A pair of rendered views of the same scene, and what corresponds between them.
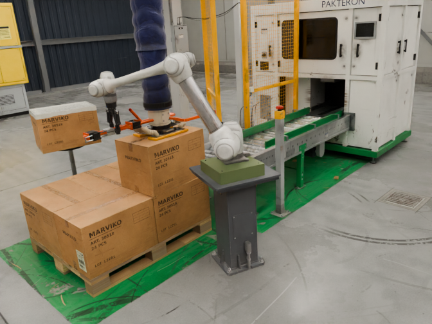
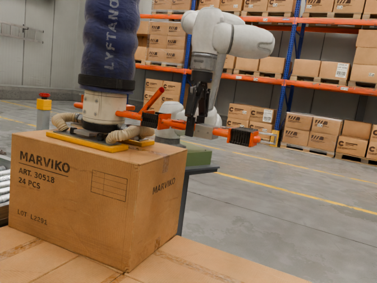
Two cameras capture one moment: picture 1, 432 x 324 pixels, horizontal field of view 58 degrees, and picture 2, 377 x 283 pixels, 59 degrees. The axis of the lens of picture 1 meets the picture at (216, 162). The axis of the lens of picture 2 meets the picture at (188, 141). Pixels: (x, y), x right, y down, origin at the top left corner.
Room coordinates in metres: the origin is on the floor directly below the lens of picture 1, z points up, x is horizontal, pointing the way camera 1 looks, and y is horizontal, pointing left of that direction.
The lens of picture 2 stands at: (3.20, 1.85, 1.23)
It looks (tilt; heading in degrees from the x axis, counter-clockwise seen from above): 10 degrees down; 251
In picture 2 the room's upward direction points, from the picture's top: 7 degrees clockwise
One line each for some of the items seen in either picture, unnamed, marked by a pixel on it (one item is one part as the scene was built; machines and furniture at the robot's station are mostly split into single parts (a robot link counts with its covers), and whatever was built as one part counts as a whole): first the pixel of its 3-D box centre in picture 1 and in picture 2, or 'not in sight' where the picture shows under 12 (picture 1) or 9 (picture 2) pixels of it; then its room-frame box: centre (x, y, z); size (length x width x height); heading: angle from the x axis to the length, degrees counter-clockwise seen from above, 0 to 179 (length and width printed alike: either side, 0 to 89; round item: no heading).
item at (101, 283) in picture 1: (123, 233); not in sight; (3.07, 0.85, 0.07); 1.20 x 1.00 x 0.14; 136
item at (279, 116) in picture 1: (279, 164); (40, 170); (3.40, -0.59, 0.50); 0.07 x 0.07 x 1.00; 46
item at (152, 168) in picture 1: (162, 157); (100, 186); (3.08, 0.44, 0.74); 0.60 x 0.40 x 0.40; 139
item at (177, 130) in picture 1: (168, 132); (116, 133); (3.02, 0.36, 0.97); 0.34 x 0.10 x 0.05; 136
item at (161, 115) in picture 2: (133, 124); (155, 119); (2.91, 0.60, 1.07); 0.10 x 0.08 x 0.06; 46
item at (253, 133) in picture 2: (91, 135); (242, 136); (2.66, 0.85, 1.07); 0.08 x 0.07 x 0.05; 136
